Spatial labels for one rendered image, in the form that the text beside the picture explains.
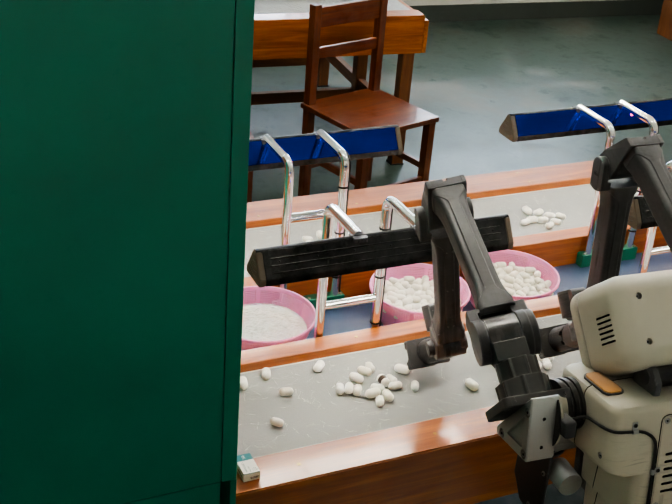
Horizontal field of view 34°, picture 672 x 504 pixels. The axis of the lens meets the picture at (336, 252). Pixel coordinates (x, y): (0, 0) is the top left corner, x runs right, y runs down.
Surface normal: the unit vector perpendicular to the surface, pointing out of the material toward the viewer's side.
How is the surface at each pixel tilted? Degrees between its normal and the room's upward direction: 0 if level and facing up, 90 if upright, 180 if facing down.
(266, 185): 0
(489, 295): 21
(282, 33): 90
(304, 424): 0
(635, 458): 82
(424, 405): 0
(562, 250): 90
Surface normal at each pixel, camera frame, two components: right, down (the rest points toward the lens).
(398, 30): 0.33, 0.47
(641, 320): 0.29, -0.25
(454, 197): -0.08, -0.68
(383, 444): 0.07, -0.88
